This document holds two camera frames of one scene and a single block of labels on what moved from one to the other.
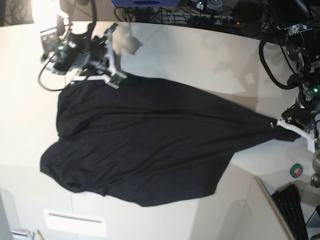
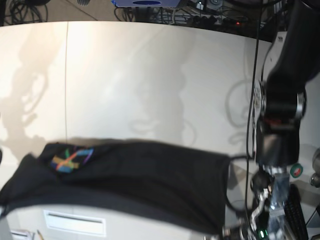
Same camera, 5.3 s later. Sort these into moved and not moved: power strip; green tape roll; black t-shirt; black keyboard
Moved: black t-shirt
Not moved: black keyboard; power strip; green tape roll
